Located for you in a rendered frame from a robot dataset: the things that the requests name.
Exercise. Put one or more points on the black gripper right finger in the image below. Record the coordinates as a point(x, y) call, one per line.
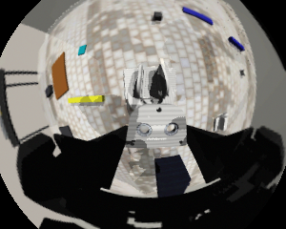
point(213, 151)

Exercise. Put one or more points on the orange-brown flat plate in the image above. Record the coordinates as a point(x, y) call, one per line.
point(59, 76)

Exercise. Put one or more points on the yellow flat bar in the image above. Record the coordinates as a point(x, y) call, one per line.
point(90, 98)

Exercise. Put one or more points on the small cyan block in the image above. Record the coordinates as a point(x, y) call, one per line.
point(82, 49)

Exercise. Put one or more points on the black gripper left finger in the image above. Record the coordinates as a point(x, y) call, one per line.
point(100, 155)

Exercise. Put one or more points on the blue rectangular bar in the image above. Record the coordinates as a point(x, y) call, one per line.
point(236, 43)
point(198, 15)

